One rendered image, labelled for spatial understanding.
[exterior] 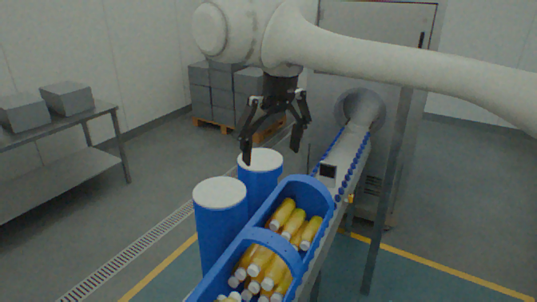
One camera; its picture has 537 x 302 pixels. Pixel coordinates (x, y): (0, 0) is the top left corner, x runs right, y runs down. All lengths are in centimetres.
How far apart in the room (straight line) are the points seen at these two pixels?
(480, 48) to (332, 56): 503
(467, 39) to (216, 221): 454
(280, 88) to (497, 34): 490
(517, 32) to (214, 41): 514
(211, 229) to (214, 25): 137
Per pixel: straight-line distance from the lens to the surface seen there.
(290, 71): 65
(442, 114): 571
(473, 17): 541
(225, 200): 166
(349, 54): 47
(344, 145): 247
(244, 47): 46
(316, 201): 154
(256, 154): 205
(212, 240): 177
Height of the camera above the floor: 203
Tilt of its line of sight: 27 degrees down
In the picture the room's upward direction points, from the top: straight up
